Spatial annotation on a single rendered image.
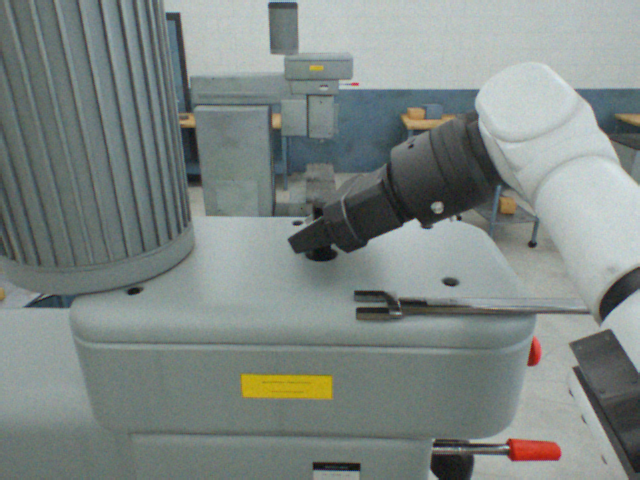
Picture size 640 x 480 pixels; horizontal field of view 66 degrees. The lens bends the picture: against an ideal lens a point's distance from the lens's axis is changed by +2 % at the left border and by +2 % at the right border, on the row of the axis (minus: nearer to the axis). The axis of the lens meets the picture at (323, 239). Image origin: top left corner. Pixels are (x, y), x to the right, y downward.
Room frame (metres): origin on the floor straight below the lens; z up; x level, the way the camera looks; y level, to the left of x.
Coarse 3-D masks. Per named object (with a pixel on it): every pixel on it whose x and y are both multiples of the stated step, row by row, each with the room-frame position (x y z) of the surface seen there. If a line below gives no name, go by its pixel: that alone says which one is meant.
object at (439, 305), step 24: (360, 312) 0.37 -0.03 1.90; (384, 312) 0.37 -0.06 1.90; (408, 312) 0.38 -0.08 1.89; (432, 312) 0.38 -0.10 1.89; (456, 312) 0.38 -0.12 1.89; (480, 312) 0.38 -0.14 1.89; (504, 312) 0.38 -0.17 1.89; (528, 312) 0.38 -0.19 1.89; (552, 312) 0.38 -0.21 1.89; (576, 312) 0.37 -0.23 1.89
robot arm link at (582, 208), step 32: (544, 192) 0.34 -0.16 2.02; (576, 192) 0.31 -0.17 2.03; (608, 192) 0.30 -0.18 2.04; (544, 224) 0.33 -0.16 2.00; (576, 224) 0.29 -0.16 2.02; (608, 224) 0.27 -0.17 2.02; (576, 256) 0.27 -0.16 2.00; (608, 256) 0.25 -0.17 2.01; (576, 288) 0.27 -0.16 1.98; (608, 288) 0.24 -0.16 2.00; (608, 320) 0.23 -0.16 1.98; (576, 352) 0.22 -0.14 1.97; (608, 352) 0.22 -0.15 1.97; (608, 384) 0.20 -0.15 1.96; (608, 416) 0.19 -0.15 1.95
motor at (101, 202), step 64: (0, 0) 0.41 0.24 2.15; (64, 0) 0.43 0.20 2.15; (128, 0) 0.47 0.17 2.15; (0, 64) 0.41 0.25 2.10; (64, 64) 0.42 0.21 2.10; (128, 64) 0.45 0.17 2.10; (0, 128) 0.41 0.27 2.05; (64, 128) 0.42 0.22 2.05; (128, 128) 0.45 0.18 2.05; (0, 192) 0.41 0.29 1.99; (64, 192) 0.41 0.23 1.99; (128, 192) 0.44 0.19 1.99; (0, 256) 0.44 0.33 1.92; (64, 256) 0.41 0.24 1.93; (128, 256) 0.43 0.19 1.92
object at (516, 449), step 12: (444, 444) 0.40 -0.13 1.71; (456, 444) 0.40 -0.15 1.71; (468, 444) 0.40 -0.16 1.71; (480, 444) 0.40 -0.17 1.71; (492, 444) 0.40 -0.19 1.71; (504, 444) 0.40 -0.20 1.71; (516, 444) 0.39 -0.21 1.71; (528, 444) 0.39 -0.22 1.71; (540, 444) 0.39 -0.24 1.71; (552, 444) 0.39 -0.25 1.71; (516, 456) 0.38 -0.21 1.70; (528, 456) 0.38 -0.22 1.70; (540, 456) 0.38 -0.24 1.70; (552, 456) 0.38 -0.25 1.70
